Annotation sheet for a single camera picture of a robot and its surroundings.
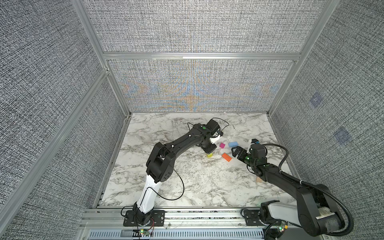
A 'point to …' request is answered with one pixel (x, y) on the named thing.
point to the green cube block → (210, 155)
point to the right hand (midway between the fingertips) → (237, 150)
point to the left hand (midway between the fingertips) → (209, 149)
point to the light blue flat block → (233, 144)
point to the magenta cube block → (222, 145)
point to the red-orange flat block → (226, 157)
